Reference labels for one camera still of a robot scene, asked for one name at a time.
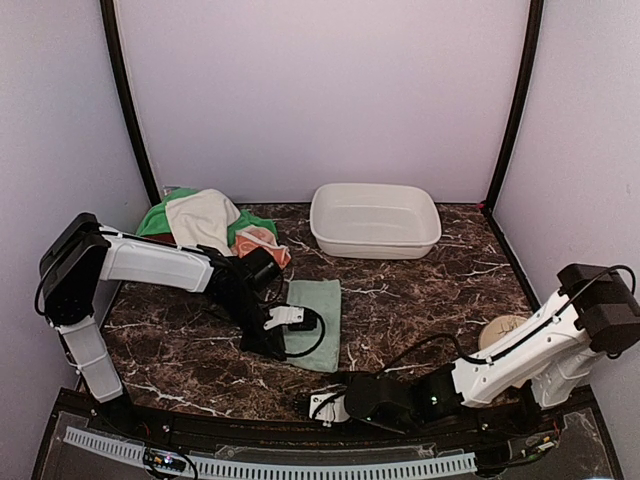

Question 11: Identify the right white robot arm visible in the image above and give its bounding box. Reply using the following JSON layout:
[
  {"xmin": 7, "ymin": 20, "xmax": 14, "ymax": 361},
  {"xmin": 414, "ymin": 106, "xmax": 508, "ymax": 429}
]
[{"xmin": 343, "ymin": 263, "xmax": 639, "ymax": 434}]

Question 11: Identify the bright green towel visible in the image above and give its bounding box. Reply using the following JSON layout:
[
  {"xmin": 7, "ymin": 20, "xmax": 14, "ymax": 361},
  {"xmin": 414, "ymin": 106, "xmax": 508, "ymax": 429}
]
[{"xmin": 136, "ymin": 188, "xmax": 278, "ymax": 245}]

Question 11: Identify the white slotted cable duct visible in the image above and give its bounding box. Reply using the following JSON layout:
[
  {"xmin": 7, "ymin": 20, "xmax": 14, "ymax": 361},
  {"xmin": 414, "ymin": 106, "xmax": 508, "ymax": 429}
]
[{"xmin": 62, "ymin": 427, "xmax": 478, "ymax": 479}]

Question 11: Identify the right black frame post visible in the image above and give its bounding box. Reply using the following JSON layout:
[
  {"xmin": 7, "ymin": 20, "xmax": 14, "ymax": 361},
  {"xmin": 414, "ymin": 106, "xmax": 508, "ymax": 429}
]
[{"xmin": 483, "ymin": 0, "xmax": 544, "ymax": 216}]

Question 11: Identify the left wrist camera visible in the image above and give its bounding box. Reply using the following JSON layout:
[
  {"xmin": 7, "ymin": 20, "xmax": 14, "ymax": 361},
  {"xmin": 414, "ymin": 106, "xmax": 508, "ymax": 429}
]
[{"xmin": 263, "ymin": 306, "xmax": 320, "ymax": 331}]

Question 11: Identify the cream white towel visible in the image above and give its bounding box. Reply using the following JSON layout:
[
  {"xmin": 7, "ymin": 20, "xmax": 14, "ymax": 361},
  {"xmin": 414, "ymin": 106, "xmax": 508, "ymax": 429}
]
[{"xmin": 165, "ymin": 189, "xmax": 240, "ymax": 256}]

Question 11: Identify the orange patterned towel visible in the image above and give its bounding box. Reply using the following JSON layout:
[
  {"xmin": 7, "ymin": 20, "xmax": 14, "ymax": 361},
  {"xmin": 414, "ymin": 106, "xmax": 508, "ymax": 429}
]
[{"xmin": 231, "ymin": 226, "xmax": 291, "ymax": 269}]

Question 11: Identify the white plastic basin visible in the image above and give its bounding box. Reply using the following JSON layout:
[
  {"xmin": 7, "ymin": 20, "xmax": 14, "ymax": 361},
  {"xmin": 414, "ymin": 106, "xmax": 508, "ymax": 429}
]
[{"xmin": 309, "ymin": 183, "xmax": 442, "ymax": 260}]

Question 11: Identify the mint green panda towel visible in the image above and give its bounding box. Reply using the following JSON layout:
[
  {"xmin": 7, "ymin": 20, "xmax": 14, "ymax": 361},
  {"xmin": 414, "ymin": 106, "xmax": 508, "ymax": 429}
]
[{"xmin": 283, "ymin": 280, "xmax": 342, "ymax": 373}]

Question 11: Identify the black frame post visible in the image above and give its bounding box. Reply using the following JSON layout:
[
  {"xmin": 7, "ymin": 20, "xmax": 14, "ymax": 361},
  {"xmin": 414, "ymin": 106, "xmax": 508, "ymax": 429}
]
[
  {"xmin": 99, "ymin": 0, "xmax": 161, "ymax": 205},
  {"xmin": 483, "ymin": 0, "xmax": 544, "ymax": 216}
]

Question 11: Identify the black front rail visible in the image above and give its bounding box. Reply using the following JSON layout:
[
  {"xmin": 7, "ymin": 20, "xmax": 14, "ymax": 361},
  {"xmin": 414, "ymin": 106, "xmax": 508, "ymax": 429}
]
[{"xmin": 53, "ymin": 386, "xmax": 595, "ymax": 450}]

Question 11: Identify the left black frame post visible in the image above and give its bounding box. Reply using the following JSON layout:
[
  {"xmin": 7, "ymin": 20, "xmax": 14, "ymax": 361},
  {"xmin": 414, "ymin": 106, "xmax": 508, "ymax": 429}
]
[{"xmin": 99, "ymin": 0, "xmax": 161, "ymax": 205}]

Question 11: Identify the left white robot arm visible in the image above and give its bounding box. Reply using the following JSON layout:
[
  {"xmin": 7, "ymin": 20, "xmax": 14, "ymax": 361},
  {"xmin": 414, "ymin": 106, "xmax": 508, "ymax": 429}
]
[{"xmin": 34, "ymin": 212, "xmax": 287, "ymax": 436}]

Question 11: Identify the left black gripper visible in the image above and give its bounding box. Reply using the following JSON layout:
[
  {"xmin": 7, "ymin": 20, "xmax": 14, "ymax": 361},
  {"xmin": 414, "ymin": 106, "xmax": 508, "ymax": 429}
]
[{"xmin": 218, "ymin": 291, "xmax": 287, "ymax": 362}]

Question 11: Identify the round floral coaster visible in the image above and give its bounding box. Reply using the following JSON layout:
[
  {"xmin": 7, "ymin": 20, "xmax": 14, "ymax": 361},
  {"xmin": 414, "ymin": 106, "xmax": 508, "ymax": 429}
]
[{"xmin": 478, "ymin": 315, "xmax": 527, "ymax": 350}]

